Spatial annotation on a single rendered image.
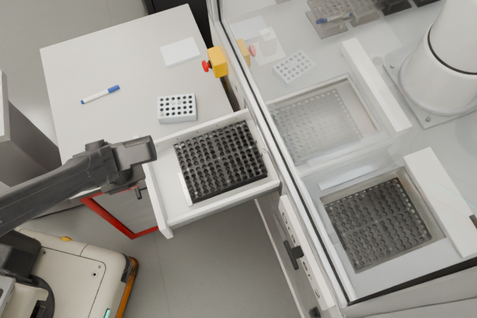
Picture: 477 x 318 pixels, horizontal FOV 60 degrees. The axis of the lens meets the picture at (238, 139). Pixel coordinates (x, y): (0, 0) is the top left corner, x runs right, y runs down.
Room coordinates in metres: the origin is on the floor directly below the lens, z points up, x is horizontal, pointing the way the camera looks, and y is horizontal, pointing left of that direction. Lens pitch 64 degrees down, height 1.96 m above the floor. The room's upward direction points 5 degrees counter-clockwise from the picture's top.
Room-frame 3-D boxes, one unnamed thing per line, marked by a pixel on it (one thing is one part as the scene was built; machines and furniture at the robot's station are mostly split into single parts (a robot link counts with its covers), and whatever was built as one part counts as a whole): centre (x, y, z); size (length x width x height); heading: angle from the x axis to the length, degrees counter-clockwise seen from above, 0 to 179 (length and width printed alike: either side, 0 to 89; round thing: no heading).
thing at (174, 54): (0.94, 0.18, 0.77); 0.13 x 0.09 x 0.02; 106
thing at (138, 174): (0.36, 0.28, 1.11); 0.10 x 0.07 x 0.07; 106
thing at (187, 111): (0.70, 0.19, 0.78); 0.12 x 0.08 x 0.04; 90
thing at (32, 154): (0.78, 0.94, 0.38); 0.30 x 0.30 x 0.76; 11
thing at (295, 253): (0.18, -0.11, 0.91); 0.07 x 0.04 x 0.01; 15
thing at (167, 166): (0.46, 0.05, 0.86); 0.40 x 0.26 x 0.06; 105
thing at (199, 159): (0.45, 0.06, 0.87); 0.22 x 0.18 x 0.06; 105
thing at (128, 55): (0.80, 0.34, 0.38); 0.62 x 0.58 x 0.76; 15
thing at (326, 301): (0.18, -0.14, 0.87); 0.29 x 0.02 x 0.11; 15
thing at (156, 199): (0.40, 0.25, 0.87); 0.29 x 0.02 x 0.11; 15
